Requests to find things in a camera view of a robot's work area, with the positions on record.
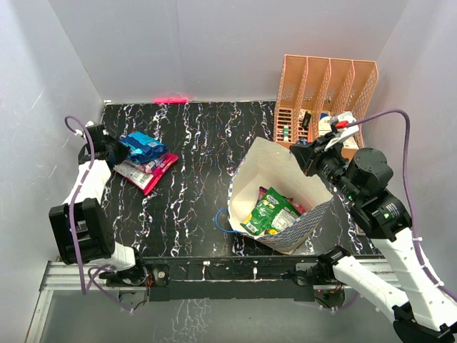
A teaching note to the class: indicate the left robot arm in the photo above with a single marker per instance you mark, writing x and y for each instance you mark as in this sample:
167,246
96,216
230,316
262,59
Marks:
81,230

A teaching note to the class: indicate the glue stick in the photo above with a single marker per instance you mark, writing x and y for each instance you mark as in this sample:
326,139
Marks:
285,133

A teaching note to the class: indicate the red snack packet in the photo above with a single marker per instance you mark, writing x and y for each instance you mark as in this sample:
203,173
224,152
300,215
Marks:
299,208

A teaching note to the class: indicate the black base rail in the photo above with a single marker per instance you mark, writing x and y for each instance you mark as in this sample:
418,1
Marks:
255,277

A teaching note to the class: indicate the green candy pack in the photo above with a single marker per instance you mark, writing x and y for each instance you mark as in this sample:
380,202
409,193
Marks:
272,214

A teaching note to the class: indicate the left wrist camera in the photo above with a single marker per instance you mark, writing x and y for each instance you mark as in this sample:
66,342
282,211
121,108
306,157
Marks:
80,132

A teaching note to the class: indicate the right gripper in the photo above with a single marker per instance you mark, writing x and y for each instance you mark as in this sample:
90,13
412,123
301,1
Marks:
308,155

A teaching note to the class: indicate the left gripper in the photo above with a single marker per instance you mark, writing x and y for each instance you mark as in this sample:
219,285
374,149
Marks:
124,153

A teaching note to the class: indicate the beige stapler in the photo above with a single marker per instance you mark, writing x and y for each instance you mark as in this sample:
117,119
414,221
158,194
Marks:
358,230

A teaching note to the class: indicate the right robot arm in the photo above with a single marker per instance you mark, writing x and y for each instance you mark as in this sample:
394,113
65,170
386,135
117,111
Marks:
418,309

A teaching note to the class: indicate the orange desk organizer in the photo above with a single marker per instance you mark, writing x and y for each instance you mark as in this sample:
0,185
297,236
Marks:
320,85

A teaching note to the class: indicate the black yellow highlighter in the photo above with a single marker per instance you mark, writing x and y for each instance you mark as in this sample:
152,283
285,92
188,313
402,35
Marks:
306,120

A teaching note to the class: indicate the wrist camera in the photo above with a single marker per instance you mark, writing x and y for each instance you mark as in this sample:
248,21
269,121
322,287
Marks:
80,132
342,128

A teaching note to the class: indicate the pink snack bag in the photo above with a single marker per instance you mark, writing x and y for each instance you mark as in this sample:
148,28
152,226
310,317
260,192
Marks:
146,176

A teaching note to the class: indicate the magenta purple candy pack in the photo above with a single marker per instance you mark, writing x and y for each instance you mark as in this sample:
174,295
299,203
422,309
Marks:
150,167

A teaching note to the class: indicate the white tube with label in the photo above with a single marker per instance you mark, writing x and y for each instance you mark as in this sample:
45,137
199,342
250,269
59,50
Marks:
324,125

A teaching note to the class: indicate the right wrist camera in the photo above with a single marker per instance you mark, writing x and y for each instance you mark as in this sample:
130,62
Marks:
342,128

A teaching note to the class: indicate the blue checkered paper bag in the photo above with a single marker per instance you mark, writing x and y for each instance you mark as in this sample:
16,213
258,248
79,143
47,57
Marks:
268,164

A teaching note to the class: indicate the blue snack bag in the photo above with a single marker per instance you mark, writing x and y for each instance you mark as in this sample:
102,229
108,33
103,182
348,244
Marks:
143,148

